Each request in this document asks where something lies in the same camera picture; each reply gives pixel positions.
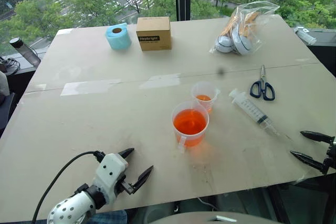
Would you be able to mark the clear plastic syringe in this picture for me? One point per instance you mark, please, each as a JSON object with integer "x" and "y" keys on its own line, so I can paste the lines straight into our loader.
{"x": 252, "y": 110}

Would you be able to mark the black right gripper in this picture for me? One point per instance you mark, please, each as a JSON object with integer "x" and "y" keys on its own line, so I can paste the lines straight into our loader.
{"x": 332, "y": 155}

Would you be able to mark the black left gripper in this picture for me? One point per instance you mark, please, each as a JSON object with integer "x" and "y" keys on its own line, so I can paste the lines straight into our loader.
{"x": 125, "y": 185}

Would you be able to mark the blue denim cloth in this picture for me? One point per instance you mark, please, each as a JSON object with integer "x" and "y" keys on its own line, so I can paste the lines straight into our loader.
{"x": 110, "y": 217}

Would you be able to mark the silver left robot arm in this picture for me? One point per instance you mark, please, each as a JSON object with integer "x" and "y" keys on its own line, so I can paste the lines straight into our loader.
{"x": 70, "y": 208}

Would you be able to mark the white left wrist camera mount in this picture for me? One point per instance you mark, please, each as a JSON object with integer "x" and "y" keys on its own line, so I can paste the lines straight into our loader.
{"x": 110, "y": 167}

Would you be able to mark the grey cloth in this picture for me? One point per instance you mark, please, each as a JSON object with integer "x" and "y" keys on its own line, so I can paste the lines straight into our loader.
{"x": 3, "y": 87}

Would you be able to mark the grey white tube object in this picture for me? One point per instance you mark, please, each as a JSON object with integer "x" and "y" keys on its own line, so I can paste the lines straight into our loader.
{"x": 305, "y": 36}

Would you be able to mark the light blue tissue roll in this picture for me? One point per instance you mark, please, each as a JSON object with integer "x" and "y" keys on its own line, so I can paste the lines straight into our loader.
{"x": 119, "y": 39}

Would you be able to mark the short clear tape strip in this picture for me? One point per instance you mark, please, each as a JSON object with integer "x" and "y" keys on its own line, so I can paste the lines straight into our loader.
{"x": 160, "y": 81}

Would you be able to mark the black side table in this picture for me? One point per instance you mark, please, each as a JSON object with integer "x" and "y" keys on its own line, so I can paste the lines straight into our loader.
{"x": 324, "y": 56}

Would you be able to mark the small clear cup orange liquid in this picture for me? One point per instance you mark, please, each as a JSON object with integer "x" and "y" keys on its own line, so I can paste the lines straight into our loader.
{"x": 204, "y": 98}

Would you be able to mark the brown cardboard box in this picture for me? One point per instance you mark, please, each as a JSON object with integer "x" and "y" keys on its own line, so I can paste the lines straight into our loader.
{"x": 153, "y": 35}

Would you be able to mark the clear plastic bag with items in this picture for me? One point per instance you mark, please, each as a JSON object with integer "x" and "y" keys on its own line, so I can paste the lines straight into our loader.
{"x": 242, "y": 33}

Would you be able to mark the black water bottle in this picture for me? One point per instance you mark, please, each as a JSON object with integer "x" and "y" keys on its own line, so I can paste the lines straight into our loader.
{"x": 26, "y": 51}

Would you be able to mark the long clear tape strip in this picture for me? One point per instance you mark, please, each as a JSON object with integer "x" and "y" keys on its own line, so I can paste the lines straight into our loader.
{"x": 89, "y": 87}

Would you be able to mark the large clear cup orange liquid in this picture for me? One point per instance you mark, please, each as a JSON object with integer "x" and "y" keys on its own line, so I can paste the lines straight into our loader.
{"x": 189, "y": 124}

